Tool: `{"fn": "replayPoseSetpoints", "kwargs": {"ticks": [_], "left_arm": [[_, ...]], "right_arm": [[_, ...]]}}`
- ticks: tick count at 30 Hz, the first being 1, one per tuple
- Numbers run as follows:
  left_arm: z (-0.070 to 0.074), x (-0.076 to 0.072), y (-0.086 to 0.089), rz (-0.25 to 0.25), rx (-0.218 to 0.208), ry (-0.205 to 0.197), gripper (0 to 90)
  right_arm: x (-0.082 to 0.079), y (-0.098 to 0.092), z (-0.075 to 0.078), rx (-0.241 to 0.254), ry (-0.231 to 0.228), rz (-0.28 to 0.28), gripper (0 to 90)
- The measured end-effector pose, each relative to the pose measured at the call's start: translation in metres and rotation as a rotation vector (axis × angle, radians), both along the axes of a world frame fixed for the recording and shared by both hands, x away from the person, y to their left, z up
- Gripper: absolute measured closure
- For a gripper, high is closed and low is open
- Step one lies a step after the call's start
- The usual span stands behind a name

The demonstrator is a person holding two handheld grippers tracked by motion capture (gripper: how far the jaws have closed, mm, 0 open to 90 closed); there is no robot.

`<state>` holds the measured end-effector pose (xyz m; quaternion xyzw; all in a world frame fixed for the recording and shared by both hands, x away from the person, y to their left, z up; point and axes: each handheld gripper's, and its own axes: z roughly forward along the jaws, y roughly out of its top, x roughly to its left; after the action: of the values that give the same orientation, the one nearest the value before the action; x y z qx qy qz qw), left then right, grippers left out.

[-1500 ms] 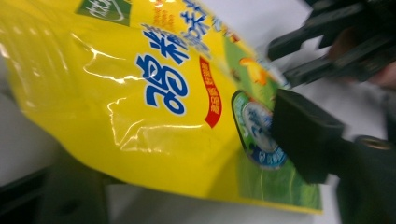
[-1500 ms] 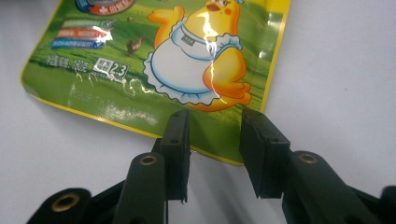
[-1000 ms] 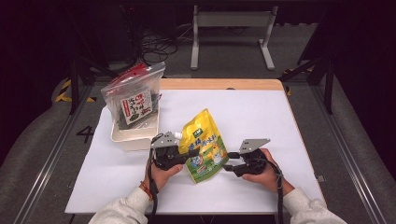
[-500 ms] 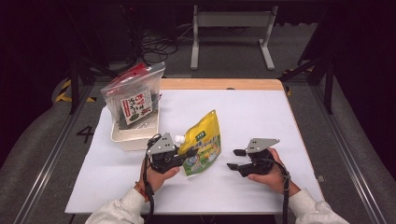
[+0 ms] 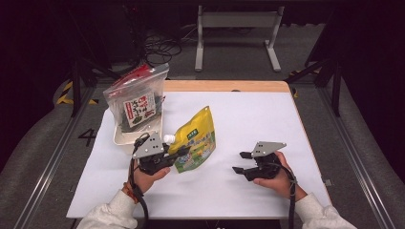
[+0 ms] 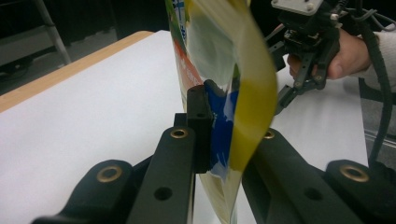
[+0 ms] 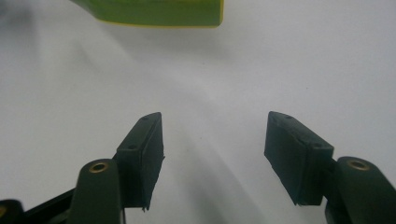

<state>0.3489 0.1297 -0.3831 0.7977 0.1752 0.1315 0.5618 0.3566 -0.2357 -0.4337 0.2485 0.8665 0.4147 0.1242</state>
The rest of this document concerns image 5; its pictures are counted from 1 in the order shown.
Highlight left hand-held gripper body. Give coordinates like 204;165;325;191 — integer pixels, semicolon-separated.
132;131;177;177

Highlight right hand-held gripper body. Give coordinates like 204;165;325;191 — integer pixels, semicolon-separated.
250;141;288;182

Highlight yellow spout pouch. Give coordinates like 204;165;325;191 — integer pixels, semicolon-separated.
162;105;217;175

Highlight red white packet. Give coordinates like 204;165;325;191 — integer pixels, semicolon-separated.
113;92;165;147

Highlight clear zip bag of seaweed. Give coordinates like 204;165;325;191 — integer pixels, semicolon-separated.
102;62;170;133

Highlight person's left hand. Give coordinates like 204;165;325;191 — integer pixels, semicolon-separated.
128;158;172;196

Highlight person's right hand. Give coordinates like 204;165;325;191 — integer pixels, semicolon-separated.
253;150;309;201

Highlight white table cover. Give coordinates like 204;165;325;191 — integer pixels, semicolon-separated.
66;91;332;219

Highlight black metal stand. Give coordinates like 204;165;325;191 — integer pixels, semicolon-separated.
68;9;122;118
284;56;344;117

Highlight yellow and black floor tape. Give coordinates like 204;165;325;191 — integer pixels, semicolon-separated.
55;80;99;106

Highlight grey metal stand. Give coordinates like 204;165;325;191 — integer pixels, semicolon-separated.
194;5;286;73

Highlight orange bracelet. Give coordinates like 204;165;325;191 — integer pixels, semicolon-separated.
122;181;139;205

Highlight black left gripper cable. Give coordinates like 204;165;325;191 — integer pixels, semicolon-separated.
128;133;151;229

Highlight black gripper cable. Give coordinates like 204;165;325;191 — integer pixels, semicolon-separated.
128;133;151;229
269;161;298;229

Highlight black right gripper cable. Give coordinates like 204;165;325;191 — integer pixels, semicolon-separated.
269;161;298;229

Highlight aluminium floor rail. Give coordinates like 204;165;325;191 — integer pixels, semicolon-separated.
12;85;96;229
318;85;396;229

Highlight bundle of black floor cables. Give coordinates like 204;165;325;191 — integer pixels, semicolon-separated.
142;31;183;67

